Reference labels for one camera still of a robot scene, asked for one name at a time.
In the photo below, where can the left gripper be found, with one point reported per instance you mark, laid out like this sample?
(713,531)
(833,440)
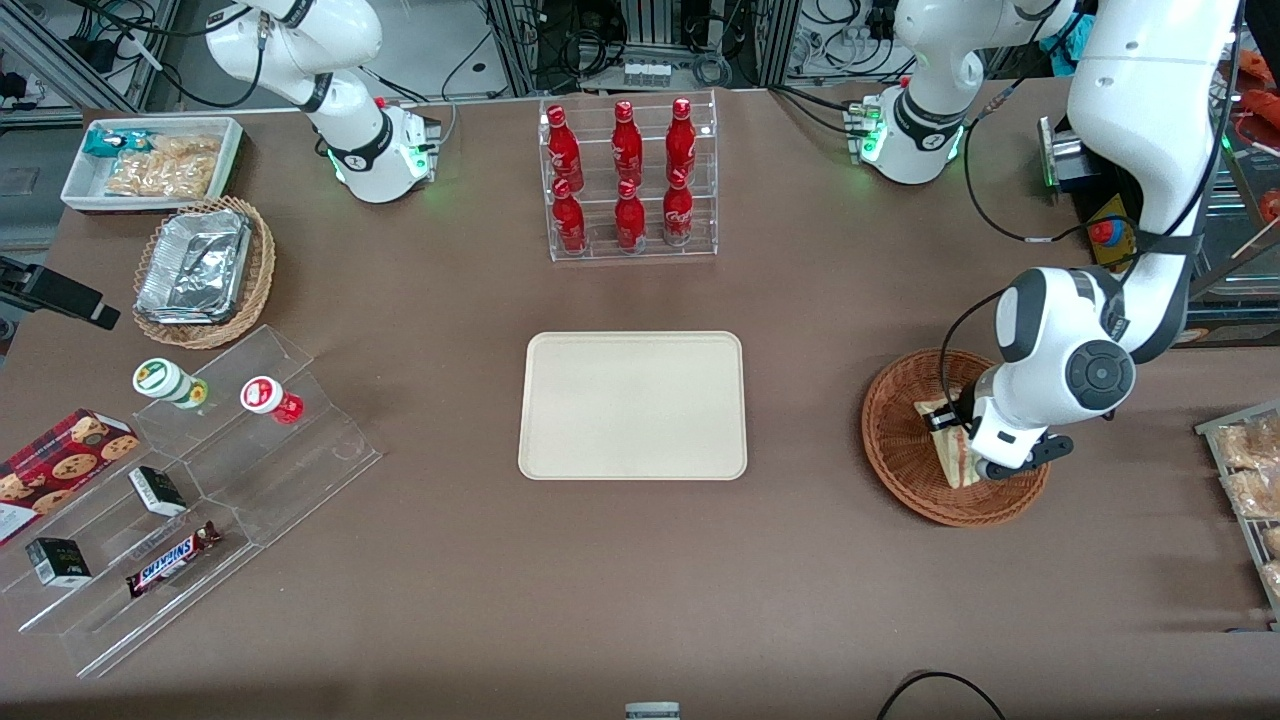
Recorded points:
(959,412)

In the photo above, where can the triangle sandwich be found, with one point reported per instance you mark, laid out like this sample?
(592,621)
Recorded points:
(955,460)

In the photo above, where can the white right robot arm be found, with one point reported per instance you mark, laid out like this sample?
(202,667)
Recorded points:
(340,30)

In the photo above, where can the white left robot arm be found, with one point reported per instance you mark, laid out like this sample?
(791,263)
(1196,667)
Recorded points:
(1150,150)

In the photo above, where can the round brown wicker basket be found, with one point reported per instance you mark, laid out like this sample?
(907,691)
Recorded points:
(900,450)

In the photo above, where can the tray of packaged pastries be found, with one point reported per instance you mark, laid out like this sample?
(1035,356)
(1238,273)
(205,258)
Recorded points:
(1215,432)

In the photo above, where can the beige rectangular tray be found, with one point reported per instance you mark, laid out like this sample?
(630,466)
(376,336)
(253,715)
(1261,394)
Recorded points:
(632,405)

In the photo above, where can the oval light wicker basket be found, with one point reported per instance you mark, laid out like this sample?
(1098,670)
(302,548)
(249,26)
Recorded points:
(262,270)

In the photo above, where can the aluminium foil tray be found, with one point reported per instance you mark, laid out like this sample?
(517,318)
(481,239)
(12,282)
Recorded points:
(195,265)

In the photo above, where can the white rectangular snack tray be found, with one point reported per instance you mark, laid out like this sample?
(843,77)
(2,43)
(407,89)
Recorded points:
(85,190)

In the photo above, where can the black yellow control box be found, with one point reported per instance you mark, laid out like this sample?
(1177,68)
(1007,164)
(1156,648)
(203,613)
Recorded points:
(1125,210)

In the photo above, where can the silver metal box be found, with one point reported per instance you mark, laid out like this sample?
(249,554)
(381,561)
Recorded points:
(1062,155)

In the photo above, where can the wrapped bread pack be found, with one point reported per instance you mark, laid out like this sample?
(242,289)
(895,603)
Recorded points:
(1250,445)
(1273,541)
(1255,492)
(1273,577)

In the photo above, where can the red cola bottle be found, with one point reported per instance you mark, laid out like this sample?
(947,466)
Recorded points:
(681,140)
(678,212)
(627,145)
(569,222)
(630,220)
(563,148)

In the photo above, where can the clear acrylic bottle rack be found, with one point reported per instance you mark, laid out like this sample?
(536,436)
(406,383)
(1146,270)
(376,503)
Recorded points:
(640,252)

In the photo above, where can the teal cloth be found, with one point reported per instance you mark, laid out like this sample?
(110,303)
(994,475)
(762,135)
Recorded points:
(1062,48)

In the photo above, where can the small grey device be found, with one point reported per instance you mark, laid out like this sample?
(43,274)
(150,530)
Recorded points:
(652,712)

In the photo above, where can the clear acrylic stepped stand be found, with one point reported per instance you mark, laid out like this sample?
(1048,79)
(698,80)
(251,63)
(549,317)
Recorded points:
(290,470)

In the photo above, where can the green label white bottle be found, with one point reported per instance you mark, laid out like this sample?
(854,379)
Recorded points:
(160,378)

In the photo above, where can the brown Snickers bar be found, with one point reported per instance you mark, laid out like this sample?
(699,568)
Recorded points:
(170,560)

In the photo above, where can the small black box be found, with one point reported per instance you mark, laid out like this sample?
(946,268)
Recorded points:
(157,490)
(58,562)

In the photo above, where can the clear bag rice crackers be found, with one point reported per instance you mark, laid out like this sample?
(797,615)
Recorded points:
(155,180)
(190,150)

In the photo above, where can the teal snack packet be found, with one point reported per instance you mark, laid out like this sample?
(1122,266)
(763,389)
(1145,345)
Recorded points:
(105,142)

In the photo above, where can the red tartan cookie box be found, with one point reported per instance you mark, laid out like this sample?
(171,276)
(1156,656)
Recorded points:
(60,465)

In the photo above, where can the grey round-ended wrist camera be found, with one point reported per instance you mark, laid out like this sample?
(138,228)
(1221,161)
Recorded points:
(1030,457)

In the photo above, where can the aluminium frame post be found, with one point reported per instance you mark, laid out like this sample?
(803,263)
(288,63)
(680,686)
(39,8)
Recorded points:
(778,40)
(510,40)

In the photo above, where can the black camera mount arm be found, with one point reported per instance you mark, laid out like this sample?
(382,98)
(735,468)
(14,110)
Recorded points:
(50,290)

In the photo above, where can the aluminium frame rail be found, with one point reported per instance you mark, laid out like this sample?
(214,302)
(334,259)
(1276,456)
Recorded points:
(70,70)

